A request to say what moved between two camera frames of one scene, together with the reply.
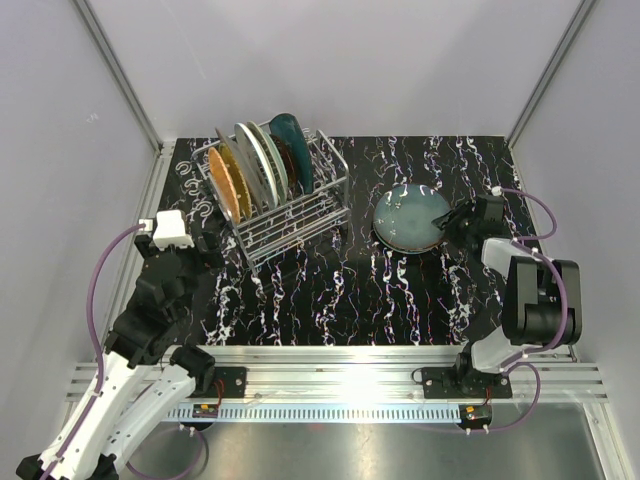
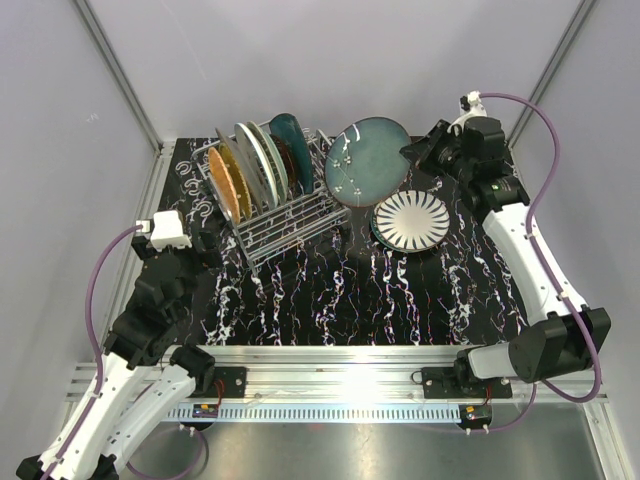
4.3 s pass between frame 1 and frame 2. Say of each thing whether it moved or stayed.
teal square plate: stayed
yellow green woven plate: stayed
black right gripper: moved
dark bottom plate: moved
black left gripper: stayed
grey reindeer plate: stayed
